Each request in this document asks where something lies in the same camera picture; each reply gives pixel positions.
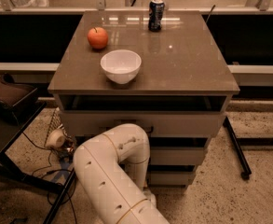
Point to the white round device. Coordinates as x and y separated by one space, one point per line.
56 139

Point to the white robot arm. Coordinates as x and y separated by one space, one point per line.
111 168

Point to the red apple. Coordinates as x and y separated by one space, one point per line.
97 38

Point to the brown pouch on table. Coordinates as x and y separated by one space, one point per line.
15 98

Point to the dark soda can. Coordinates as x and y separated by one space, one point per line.
156 9

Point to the black metal frame leg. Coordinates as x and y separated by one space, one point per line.
246 171

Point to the grey drawer cabinet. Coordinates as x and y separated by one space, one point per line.
182 68

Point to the wire mesh basket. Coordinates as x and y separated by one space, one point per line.
65 152

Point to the black side table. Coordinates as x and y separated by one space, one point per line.
9 133

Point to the white bowl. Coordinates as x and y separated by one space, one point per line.
121 65

